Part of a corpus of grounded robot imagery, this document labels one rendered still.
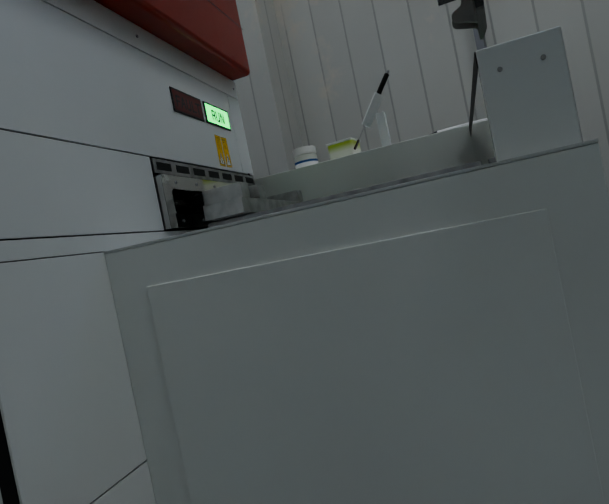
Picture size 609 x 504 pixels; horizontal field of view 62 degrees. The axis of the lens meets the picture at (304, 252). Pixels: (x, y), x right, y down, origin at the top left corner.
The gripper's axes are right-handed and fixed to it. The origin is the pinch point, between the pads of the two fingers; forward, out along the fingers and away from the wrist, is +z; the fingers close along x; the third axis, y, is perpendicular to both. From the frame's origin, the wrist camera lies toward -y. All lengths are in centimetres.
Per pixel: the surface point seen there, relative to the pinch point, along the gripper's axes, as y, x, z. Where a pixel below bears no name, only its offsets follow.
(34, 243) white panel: 58, 58, 27
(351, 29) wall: 52, -197, -87
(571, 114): -3.3, 40.0, 24.9
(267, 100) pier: 110, -191, -59
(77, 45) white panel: 59, 43, -2
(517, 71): 1.3, 40.0, 18.5
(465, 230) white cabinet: 10, 46, 35
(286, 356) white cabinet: 34, 46, 47
